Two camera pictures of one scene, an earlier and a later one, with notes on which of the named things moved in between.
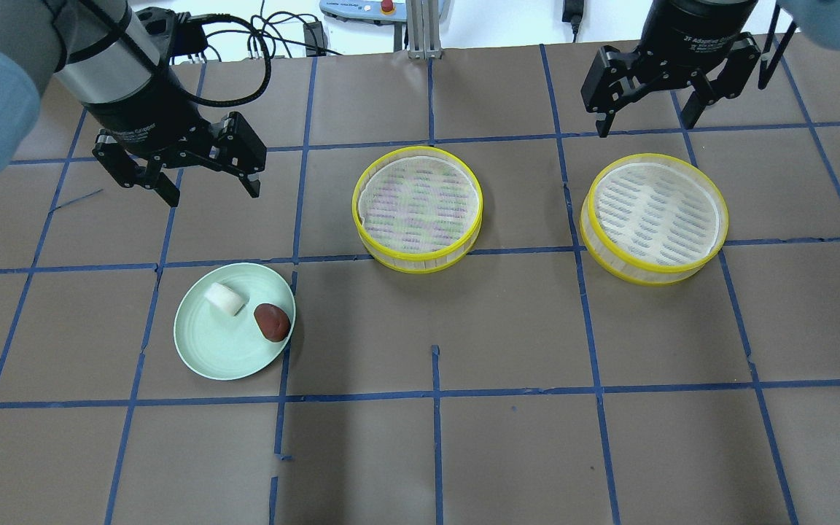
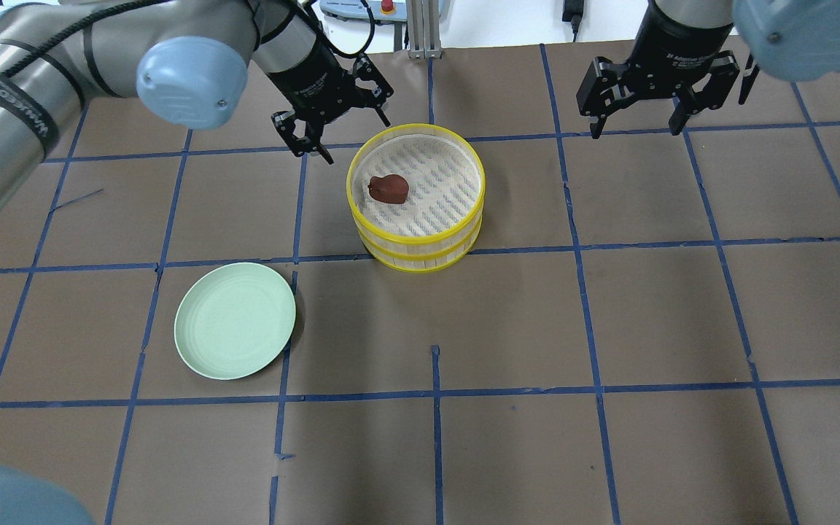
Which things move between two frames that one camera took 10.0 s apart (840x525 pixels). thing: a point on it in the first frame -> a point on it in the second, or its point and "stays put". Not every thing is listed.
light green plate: [233, 320] stays put
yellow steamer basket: [652, 219] -> [440, 217]
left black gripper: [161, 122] -> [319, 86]
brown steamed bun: [273, 322] -> [391, 189]
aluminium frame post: [423, 30] stays put
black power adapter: [573, 12] stays put
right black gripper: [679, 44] stays put
